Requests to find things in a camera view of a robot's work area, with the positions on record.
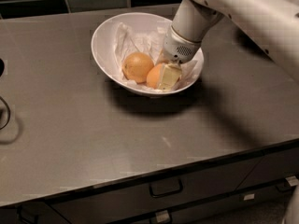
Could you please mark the black drawer handle right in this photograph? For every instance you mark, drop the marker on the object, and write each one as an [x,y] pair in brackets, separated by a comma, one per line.
[284,187]

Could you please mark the white drawer label lower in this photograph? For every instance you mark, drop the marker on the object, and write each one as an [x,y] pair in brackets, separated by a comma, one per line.
[162,217]

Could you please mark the black drawer handle centre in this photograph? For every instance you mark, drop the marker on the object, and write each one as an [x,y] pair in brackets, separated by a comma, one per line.
[165,187]

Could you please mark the orange fruit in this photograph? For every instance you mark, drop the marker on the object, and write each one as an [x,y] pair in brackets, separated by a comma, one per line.
[136,66]
[153,76]

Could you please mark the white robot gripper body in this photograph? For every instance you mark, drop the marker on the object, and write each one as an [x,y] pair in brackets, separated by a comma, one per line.
[177,49]

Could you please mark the black drawer handle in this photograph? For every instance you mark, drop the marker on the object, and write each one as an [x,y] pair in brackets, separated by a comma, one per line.
[27,214]
[165,187]
[284,187]

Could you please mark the black drawer handle left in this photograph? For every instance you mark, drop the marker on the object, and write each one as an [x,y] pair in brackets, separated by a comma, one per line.
[27,214]

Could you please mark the white drawer label small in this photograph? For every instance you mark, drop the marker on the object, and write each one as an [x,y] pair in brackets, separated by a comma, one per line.
[249,197]

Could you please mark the large white oval bowl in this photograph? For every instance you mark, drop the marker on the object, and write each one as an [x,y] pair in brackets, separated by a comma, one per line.
[103,42]

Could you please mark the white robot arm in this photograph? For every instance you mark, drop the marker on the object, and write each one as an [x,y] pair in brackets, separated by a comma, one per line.
[273,25]

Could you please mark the white drawer label right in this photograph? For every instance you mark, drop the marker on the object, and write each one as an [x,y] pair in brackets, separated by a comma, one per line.
[292,181]

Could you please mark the white paper bowl liner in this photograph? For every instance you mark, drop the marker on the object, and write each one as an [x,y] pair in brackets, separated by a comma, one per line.
[128,41]

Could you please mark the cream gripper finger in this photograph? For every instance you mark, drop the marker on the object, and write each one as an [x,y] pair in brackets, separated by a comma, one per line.
[170,74]
[162,58]

